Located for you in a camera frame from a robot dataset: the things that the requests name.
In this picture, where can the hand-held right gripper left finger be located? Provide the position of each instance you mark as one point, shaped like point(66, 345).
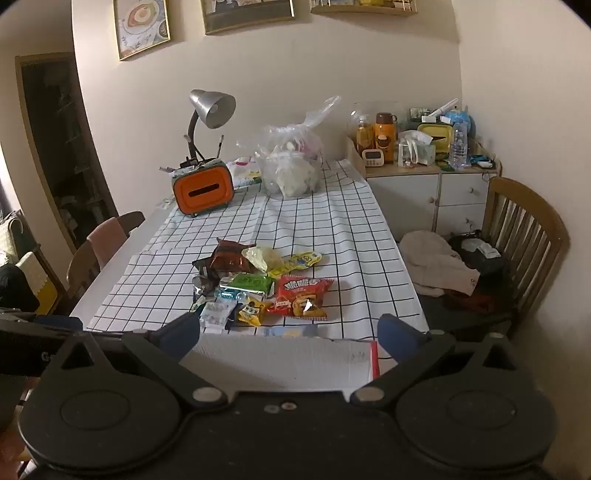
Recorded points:
point(182, 331)

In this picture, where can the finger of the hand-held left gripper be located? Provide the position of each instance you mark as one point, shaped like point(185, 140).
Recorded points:
point(62, 323)

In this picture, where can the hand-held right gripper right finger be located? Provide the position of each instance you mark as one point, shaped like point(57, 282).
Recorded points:
point(392, 333)

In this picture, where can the white snack packet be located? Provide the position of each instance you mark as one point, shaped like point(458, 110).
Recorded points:
point(214, 317)

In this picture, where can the dark chocolate bar wrapper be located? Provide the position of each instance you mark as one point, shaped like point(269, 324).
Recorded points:
point(203, 288)

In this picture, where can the small yellow snack packet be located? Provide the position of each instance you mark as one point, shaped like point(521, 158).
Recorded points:
point(251, 314)

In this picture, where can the green snack packet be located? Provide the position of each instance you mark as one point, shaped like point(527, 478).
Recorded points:
point(247, 281)

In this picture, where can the brown foil snack packet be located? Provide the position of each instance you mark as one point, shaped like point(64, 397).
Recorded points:
point(226, 257)

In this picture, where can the red snack packet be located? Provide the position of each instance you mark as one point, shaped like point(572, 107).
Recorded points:
point(300, 291)

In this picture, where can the light blue biscuit packet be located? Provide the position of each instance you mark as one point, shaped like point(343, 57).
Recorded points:
point(286, 331)

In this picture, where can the white cardboard box red edges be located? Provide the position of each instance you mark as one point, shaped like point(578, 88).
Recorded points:
point(286, 364)

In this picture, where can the pale yellow snack packet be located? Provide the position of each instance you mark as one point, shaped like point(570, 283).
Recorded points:
point(263, 257)

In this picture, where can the yellow cartoon snack packet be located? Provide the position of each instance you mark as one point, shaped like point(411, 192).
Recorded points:
point(300, 261)

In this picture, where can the yellow cushioned chair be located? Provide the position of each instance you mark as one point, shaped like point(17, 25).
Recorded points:
point(37, 281)

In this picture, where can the brown wooden chair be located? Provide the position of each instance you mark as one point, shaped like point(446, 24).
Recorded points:
point(134, 221)
point(83, 272)

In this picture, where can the black bag green trim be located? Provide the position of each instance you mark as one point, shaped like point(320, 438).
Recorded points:
point(16, 288)

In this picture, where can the beige cloth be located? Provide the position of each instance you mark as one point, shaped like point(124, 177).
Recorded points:
point(434, 263)

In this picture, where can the dark red cloth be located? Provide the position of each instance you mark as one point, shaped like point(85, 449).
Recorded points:
point(468, 302)

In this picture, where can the pale tote bag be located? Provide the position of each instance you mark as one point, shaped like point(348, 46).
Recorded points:
point(11, 233)

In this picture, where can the black pouch white label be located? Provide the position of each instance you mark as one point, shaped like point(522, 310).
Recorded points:
point(485, 265)

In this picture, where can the white checked tablecloth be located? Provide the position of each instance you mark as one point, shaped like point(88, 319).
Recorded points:
point(323, 221)

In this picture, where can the white drawer cabinet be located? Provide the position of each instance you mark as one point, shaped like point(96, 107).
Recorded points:
point(401, 194)

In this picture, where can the orange tissue box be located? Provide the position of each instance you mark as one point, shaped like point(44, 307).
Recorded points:
point(203, 189)

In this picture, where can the white patterned packet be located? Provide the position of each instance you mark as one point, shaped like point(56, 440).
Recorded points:
point(244, 173)

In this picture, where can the dark wooden doorway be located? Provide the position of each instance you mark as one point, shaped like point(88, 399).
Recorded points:
point(64, 152)

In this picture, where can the small white timer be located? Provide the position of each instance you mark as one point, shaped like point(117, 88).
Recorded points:
point(371, 158)

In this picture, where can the slatted wooden chair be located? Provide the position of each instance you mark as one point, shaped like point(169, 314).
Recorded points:
point(531, 217)

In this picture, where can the green tissue pack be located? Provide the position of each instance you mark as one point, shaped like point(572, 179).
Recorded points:
point(422, 152)

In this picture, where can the pen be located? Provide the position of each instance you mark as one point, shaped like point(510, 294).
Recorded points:
point(220, 146)

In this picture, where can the clear plastic bag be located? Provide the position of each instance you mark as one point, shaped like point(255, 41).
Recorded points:
point(288, 170)

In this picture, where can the orange thermos bottle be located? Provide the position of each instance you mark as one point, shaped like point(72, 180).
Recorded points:
point(385, 138)

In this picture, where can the yellow liquid bottle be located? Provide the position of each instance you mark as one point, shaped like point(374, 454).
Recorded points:
point(364, 138)

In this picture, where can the clear water bottle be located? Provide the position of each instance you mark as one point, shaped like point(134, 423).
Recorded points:
point(459, 147)

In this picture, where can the silver desk lamp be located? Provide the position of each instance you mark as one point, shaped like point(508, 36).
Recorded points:
point(214, 106)

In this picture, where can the blue plastic packet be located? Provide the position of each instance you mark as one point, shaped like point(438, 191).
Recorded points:
point(461, 116)

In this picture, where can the white tube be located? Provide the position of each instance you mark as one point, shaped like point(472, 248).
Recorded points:
point(443, 108)

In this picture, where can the gold framed food picture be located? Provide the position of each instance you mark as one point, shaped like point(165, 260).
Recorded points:
point(141, 27)

